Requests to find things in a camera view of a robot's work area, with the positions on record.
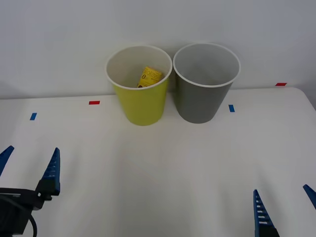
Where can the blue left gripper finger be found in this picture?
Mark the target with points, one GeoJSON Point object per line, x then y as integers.
{"type": "Point", "coordinates": [53, 177]}
{"type": "Point", "coordinates": [6, 158]}

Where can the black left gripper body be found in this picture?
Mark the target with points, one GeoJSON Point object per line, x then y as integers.
{"type": "Point", "coordinates": [14, 207]}

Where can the grey plastic waste bin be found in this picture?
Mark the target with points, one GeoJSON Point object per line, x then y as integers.
{"type": "Point", "coordinates": [200, 103]}

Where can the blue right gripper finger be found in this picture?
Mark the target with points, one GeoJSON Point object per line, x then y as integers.
{"type": "Point", "coordinates": [311, 193]}
{"type": "Point", "coordinates": [261, 217]}

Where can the yellow-green plastic waste bin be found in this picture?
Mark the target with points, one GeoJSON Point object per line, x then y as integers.
{"type": "Point", "coordinates": [143, 103]}

